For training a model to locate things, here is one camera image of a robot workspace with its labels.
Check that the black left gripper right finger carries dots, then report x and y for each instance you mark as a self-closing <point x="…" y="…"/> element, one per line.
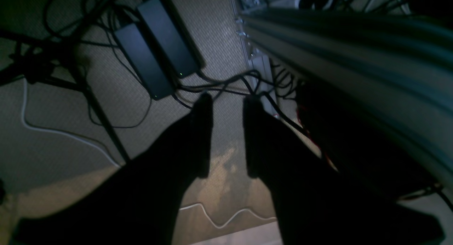
<point x="314" y="205"/>

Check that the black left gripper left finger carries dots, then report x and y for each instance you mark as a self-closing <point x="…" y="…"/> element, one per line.
<point x="139" y="203"/>

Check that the black power adapter brick left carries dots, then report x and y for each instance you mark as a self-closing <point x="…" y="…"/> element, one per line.
<point x="154" y="73"/>

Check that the black power adapter brick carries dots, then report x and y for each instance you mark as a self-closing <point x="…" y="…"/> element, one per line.
<point x="154" y="73"/>
<point x="162" y="21"/>

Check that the black tripod stand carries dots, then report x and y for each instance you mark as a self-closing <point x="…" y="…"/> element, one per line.
<point x="53" y="63"/>

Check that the black power adapter brick right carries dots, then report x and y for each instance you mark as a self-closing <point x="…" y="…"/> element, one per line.
<point x="162" y="21"/>

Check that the aluminium table frame rail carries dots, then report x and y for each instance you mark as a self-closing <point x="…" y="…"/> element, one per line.
<point x="396" y="72"/>

